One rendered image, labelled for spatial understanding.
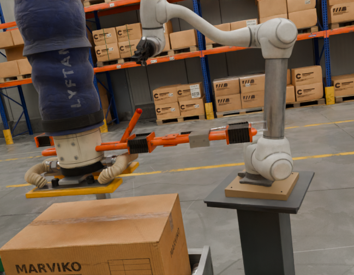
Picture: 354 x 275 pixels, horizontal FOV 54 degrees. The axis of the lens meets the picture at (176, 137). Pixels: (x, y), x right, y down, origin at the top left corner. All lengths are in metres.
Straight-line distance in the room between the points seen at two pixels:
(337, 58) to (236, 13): 2.80
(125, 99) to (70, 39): 8.87
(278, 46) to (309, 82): 6.88
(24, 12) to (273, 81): 1.06
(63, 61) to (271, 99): 0.94
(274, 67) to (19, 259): 1.30
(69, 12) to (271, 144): 1.04
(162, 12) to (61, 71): 0.64
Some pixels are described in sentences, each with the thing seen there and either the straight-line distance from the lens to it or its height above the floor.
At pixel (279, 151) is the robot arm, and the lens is 1.71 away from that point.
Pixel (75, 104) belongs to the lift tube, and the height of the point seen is 1.41.
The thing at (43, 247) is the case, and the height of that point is 0.95.
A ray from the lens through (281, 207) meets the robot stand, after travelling 1.78.
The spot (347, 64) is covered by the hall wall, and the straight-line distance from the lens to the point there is 10.01.
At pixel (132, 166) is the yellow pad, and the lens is 1.40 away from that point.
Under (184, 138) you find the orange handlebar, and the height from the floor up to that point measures 1.24.
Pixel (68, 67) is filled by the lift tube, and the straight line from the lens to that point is 1.25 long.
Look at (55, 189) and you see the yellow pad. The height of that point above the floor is 1.13.
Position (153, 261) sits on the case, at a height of 0.87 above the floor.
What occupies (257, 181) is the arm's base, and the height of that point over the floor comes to 0.80.
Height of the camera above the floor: 1.51
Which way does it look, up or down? 13 degrees down
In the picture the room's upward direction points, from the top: 9 degrees counter-clockwise
